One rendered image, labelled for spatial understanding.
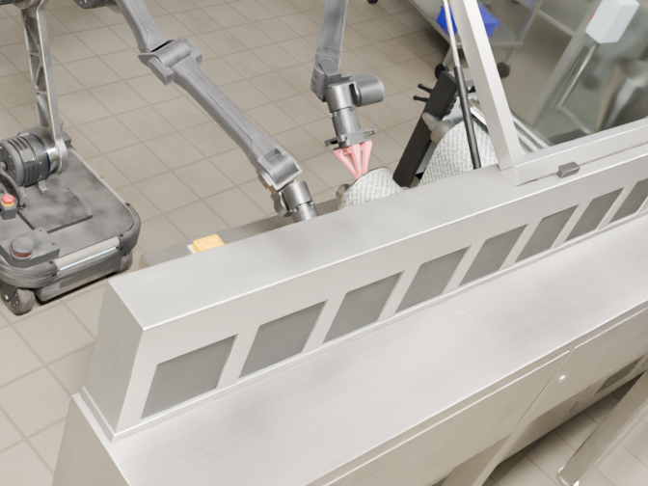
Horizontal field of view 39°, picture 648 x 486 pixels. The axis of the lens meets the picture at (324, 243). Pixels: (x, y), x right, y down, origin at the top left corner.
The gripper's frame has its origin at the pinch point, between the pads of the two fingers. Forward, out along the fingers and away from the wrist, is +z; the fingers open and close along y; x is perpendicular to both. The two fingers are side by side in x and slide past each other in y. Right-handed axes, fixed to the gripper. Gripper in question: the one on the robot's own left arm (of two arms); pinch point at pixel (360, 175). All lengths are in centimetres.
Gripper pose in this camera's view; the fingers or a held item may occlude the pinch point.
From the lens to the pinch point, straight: 201.4
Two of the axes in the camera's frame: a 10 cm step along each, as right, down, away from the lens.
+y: -7.3, 2.4, -6.4
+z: 2.7, 9.6, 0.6
